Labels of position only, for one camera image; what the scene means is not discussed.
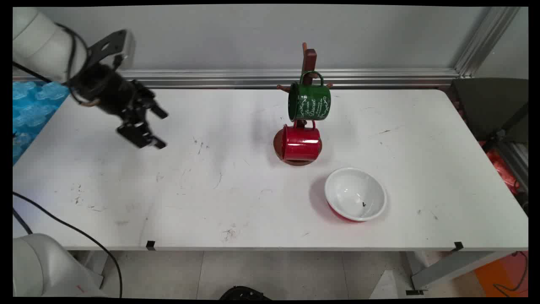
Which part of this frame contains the orange floor mat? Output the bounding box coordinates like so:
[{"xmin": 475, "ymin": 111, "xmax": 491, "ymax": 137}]
[{"xmin": 475, "ymin": 251, "xmax": 529, "ymax": 298}]

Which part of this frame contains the aluminium frame post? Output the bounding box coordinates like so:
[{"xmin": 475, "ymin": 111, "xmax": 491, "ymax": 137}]
[{"xmin": 454, "ymin": 6, "xmax": 521, "ymax": 78}]

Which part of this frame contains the grey table leg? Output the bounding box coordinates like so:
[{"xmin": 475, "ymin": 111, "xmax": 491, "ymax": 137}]
[{"xmin": 406, "ymin": 251, "xmax": 516, "ymax": 295}]

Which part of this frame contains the long black robot cable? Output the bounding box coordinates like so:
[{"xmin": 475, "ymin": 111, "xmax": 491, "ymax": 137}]
[{"xmin": 13, "ymin": 192, "xmax": 123, "ymax": 299}]

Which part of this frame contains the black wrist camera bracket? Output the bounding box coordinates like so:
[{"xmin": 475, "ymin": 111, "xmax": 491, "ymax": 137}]
[{"xmin": 86, "ymin": 29, "xmax": 136, "ymax": 71}]

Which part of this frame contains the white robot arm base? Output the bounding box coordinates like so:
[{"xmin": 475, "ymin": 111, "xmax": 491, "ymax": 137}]
[{"xmin": 13, "ymin": 233, "xmax": 108, "ymax": 298}]

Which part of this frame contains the thin black floor cable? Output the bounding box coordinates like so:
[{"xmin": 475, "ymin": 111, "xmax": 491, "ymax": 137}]
[{"xmin": 493, "ymin": 251, "xmax": 529, "ymax": 293}]

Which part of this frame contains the white bowl red outside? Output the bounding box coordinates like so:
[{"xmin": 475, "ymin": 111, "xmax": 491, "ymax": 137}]
[{"xmin": 324, "ymin": 167, "xmax": 387, "ymax": 223}]

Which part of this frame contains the aluminium frame rail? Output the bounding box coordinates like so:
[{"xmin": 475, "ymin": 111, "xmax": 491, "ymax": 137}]
[{"xmin": 13, "ymin": 68, "xmax": 460, "ymax": 89}]

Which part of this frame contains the red enamel mug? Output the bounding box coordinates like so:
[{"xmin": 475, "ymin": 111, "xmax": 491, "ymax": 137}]
[{"xmin": 281, "ymin": 119, "xmax": 323, "ymax": 161}]

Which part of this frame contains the red plastic bag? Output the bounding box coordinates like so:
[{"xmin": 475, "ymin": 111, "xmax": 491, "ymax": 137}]
[{"xmin": 479, "ymin": 141, "xmax": 520, "ymax": 195}]

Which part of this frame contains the blue bubble wrap sheet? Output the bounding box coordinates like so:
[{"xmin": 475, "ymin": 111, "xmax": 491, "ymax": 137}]
[{"xmin": 13, "ymin": 81, "xmax": 70, "ymax": 164}]

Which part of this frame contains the black round floor object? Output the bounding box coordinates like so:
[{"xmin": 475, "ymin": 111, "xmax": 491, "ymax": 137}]
[{"xmin": 219, "ymin": 286, "xmax": 270, "ymax": 300}]

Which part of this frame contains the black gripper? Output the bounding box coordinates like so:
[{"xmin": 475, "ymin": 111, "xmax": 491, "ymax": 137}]
[{"xmin": 70, "ymin": 62, "xmax": 169, "ymax": 149}]

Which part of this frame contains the green enamel mug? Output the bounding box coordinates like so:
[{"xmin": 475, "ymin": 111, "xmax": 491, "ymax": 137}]
[{"xmin": 288, "ymin": 71, "xmax": 332, "ymax": 122}]

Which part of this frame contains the brown wooden mug tree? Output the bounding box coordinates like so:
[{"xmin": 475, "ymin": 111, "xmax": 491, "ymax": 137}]
[{"xmin": 273, "ymin": 42, "xmax": 334, "ymax": 166}]

